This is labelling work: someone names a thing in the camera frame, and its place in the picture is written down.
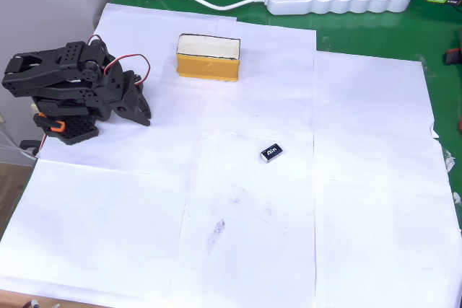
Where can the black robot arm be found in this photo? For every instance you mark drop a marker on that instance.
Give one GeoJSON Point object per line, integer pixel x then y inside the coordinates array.
{"type": "Point", "coordinates": [54, 77]}

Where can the white paper sheet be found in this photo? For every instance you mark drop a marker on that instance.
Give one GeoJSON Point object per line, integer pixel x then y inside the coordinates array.
{"type": "Point", "coordinates": [151, 30]}
{"type": "Point", "coordinates": [274, 88]}
{"type": "Point", "coordinates": [144, 145]}
{"type": "Point", "coordinates": [252, 250]}
{"type": "Point", "coordinates": [379, 232]}
{"type": "Point", "coordinates": [371, 99]}
{"type": "Point", "coordinates": [90, 232]}

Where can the red black tool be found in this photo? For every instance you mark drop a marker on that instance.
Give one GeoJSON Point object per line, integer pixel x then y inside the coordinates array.
{"type": "Point", "coordinates": [453, 56]}

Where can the clear tape scrap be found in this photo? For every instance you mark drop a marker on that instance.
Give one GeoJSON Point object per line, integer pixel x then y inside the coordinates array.
{"type": "Point", "coordinates": [449, 160]}
{"type": "Point", "coordinates": [457, 199]}
{"type": "Point", "coordinates": [325, 43]}

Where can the orange black table clamp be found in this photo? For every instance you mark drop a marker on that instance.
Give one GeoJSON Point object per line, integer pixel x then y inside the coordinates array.
{"type": "Point", "coordinates": [57, 126]}

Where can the small black eraser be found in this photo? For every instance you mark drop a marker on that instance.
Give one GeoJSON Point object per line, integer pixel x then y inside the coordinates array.
{"type": "Point", "coordinates": [272, 153]}

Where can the yellow rectangular box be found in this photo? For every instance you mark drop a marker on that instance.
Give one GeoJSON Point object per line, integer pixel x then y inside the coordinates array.
{"type": "Point", "coordinates": [207, 66]}

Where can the green desk mat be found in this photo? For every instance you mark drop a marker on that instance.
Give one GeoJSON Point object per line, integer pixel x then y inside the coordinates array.
{"type": "Point", "coordinates": [361, 34]}

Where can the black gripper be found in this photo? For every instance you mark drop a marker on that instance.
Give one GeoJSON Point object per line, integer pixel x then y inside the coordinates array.
{"type": "Point", "coordinates": [127, 107]}

